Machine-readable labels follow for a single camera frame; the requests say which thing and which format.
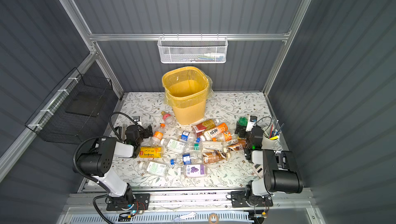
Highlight orange white label bottle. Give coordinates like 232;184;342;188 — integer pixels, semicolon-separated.
200;123;229;141

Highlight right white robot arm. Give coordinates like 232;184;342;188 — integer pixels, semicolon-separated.
235;115;304;202

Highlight floral table mat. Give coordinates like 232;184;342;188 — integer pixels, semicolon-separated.
112;92;270;189

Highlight blue label bottle upper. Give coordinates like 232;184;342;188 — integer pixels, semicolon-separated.
176;129;197;143

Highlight yellow plastic waste bin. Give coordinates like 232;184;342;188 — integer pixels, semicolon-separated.
162;66;212;125

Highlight purple grape label bottle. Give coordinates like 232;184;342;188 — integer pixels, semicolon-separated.
177;164;207;178

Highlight yellow label juice bottle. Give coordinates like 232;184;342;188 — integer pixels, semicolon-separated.
139;146;163;158

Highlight yellow bin liner bag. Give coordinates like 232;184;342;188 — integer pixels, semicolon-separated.
162;66;212;109

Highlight black wire side basket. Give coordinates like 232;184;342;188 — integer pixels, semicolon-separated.
25;71;113;145

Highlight tape roll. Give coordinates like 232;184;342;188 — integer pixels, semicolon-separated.
208;213;219;224

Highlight pink calculator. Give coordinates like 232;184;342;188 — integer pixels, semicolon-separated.
252;164;264;178

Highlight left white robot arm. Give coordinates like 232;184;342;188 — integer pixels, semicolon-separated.
72;125;153;209

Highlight white tube in basket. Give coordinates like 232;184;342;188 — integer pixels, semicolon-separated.
204;53;225;60

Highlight brown coffee label bottle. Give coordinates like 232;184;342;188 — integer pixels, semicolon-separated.
202;150;231;164

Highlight green label bottle upper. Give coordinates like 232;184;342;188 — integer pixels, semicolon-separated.
160;138;187;154

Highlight white pen cup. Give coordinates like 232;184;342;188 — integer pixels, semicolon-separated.
262;125;282;151

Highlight blue label bottle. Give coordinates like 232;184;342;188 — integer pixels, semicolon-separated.
170;152;200;166
176;129;197;143

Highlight red yellow tea bottle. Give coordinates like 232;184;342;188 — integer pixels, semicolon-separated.
192;118;220;136

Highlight white wire wall basket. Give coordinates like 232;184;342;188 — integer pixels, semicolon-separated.
157;36;229;64

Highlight orange label clear bottle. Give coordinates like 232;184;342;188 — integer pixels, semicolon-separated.
150;124;166;145

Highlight green label bottle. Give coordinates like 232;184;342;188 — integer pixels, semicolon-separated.
139;161;169;177
160;138;187;154

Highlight blue label bottle lower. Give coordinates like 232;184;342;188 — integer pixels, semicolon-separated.
170;152;200;166

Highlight small orange label bottle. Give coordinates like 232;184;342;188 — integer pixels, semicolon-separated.
212;131;238;142

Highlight green label bottle lower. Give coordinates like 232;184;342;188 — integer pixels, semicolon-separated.
139;161;169;177

